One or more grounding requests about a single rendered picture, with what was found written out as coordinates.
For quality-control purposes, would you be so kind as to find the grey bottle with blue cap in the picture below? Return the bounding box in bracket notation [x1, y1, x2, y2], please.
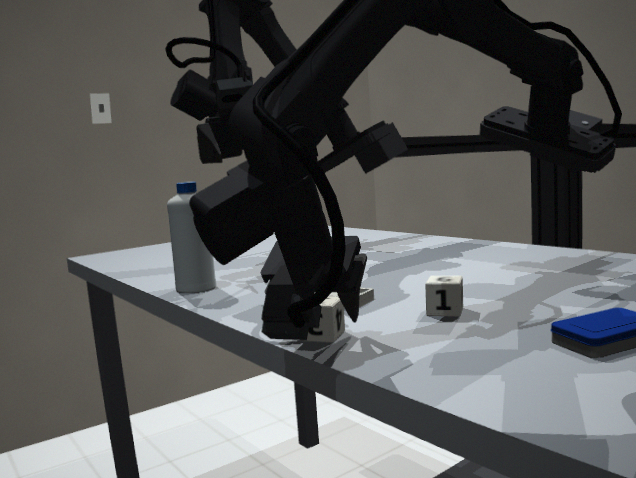
[167, 182, 216, 293]

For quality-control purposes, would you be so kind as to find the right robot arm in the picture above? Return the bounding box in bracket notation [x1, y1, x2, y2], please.
[170, 0, 386, 165]

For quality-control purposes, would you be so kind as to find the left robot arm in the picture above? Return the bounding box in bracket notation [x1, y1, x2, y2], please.
[189, 0, 614, 265]

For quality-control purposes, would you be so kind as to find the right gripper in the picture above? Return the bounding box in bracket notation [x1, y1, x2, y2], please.
[196, 70, 250, 164]

